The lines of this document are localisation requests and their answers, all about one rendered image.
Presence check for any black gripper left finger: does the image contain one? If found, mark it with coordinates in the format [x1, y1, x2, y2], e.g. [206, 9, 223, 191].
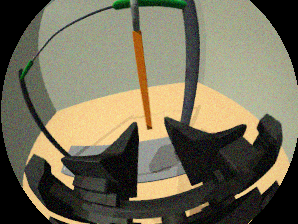
[61, 121, 140, 198]

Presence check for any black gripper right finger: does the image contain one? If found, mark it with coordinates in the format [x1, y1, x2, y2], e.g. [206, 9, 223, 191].
[164, 116, 247, 186]

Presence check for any orange handle with grey top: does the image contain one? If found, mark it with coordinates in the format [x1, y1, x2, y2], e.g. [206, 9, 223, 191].
[130, 0, 152, 129]

